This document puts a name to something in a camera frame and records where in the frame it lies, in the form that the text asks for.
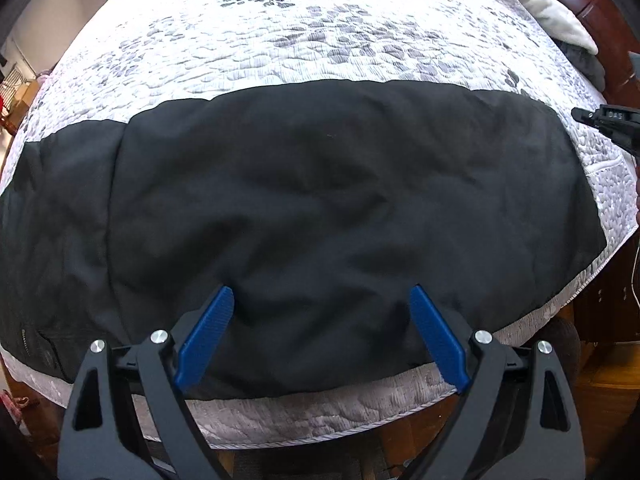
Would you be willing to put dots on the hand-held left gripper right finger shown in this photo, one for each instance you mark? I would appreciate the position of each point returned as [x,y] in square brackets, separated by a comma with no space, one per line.
[437,332]

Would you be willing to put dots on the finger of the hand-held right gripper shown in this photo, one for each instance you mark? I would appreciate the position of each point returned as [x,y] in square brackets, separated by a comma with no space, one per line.
[589,117]

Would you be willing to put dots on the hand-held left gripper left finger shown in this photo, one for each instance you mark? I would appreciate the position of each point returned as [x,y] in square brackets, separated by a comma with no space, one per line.
[207,332]

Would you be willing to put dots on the black pants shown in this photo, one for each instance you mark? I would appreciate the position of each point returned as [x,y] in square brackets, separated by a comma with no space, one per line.
[310,200]

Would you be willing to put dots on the white fleece blanket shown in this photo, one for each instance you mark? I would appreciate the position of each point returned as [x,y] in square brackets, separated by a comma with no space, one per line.
[555,12]

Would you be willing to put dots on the cardboard box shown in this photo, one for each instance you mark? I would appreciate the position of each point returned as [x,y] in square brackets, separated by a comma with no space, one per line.
[20,95]

